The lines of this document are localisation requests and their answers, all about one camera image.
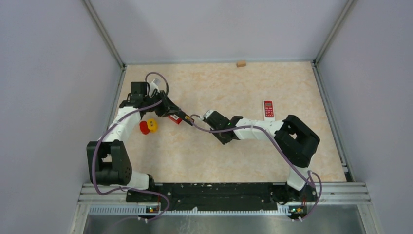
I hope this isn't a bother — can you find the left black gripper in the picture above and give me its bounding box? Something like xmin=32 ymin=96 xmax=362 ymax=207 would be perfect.
xmin=143 ymin=90 xmax=181 ymax=117

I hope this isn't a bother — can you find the black remote control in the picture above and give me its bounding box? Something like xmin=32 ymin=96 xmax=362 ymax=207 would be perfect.
xmin=171 ymin=109 xmax=193 ymax=126

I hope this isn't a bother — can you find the white red remote control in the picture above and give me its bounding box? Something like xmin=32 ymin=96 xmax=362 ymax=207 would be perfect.
xmin=263 ymin=100 xmax=276 ymax=121

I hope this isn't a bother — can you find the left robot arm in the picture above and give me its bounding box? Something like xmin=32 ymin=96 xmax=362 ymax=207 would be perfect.
xmin=86 ymin=78 xmax=167 ymax=202

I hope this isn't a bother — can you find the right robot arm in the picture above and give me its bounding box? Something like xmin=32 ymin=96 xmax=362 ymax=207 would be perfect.
xmin=201 ymin=110 xmax=320 ymax=204

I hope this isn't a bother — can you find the red yellow toy phone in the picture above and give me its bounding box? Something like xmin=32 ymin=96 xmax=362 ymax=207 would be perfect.
xmin=168 ymin=115 xmax=183 ymax=125

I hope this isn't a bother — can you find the red yellow toy piece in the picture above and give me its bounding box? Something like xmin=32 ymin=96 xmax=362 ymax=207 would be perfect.
xmin=139 ymin=118 xmax=158 ymax=135

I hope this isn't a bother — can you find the small wooden block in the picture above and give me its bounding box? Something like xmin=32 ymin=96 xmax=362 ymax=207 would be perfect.
xmin=236 ymin=61 xmax=246 ymax=68

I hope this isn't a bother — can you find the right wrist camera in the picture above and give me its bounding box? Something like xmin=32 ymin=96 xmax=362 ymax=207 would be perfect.
xmin=202 ymin=110 xmax=214 ymax=121

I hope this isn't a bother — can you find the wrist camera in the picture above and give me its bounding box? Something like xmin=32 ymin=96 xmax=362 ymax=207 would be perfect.
xmin=148 ymin=78 xmax=160 ymax=97
xmin=202 ymin=110 xmax=214 ymax=121

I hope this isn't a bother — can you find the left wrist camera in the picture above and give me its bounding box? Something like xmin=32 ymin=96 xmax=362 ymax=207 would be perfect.
xmin=148 ymin=78 xmax=160 ymax=97

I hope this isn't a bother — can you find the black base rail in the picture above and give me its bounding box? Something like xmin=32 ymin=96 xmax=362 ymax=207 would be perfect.
xmin=126 ymin=182 xmax=317 ymax=212

